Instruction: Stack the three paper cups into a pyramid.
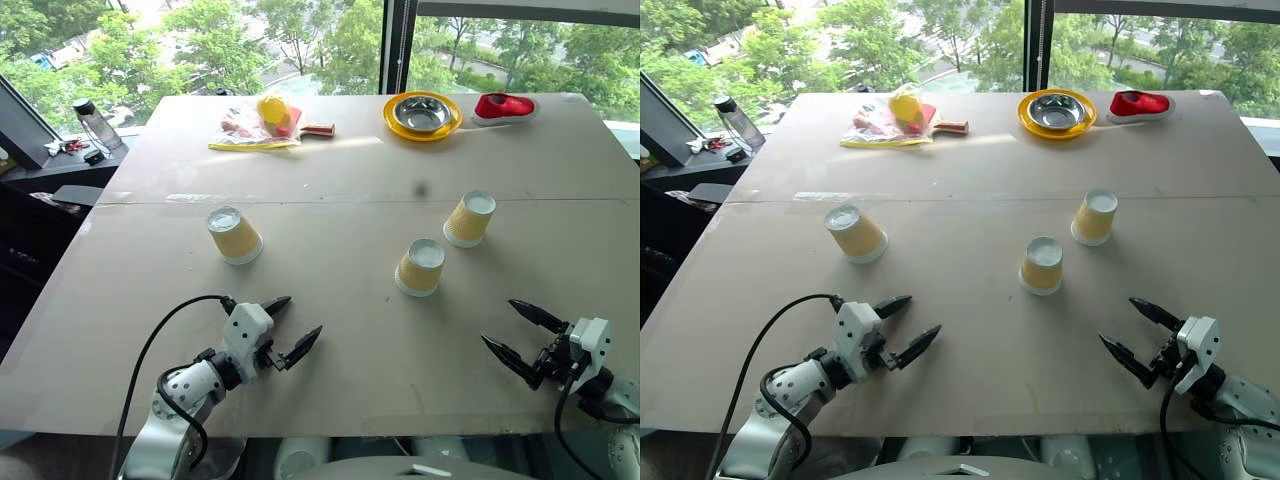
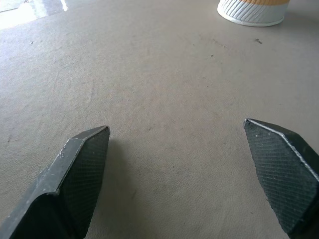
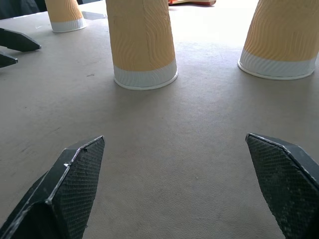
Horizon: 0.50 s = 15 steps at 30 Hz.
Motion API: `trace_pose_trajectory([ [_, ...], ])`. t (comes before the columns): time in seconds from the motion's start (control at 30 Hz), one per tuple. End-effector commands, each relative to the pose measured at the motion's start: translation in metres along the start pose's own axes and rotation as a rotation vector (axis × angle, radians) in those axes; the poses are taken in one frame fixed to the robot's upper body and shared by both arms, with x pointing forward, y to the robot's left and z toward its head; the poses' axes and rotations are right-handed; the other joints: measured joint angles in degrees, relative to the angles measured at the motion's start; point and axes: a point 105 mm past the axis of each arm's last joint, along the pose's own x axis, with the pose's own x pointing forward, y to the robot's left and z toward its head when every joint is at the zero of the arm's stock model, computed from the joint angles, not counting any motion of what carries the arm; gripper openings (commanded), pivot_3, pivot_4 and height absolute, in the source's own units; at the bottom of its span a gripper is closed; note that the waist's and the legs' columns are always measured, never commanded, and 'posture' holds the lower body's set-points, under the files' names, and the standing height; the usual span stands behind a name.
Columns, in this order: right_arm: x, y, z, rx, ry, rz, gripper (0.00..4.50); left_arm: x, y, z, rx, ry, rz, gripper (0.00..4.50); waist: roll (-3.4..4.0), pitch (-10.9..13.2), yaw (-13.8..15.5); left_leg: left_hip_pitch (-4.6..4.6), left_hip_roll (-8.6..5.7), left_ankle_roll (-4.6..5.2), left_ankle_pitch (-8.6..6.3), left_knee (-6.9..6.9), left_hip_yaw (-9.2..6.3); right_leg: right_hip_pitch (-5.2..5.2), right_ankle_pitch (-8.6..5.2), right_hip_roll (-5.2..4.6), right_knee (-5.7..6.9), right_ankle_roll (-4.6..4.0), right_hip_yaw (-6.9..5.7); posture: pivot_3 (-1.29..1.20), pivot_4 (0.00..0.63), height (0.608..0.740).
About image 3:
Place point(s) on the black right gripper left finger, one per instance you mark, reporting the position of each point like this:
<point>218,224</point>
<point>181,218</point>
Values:
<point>72,181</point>

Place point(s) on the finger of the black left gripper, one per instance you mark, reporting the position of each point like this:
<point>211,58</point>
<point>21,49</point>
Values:
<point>17,39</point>
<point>6,60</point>

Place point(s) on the orange and wooden object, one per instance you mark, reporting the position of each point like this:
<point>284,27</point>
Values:
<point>192,2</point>

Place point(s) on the dark object behind table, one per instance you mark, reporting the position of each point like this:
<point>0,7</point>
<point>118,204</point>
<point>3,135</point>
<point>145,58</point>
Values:
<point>17,7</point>

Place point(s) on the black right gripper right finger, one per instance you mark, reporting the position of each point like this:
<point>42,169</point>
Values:
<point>284,179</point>

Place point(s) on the orange ribbed paper cup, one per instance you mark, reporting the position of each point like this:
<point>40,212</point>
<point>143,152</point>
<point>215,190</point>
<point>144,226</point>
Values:
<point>142,44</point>
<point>279,39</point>
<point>66,15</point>

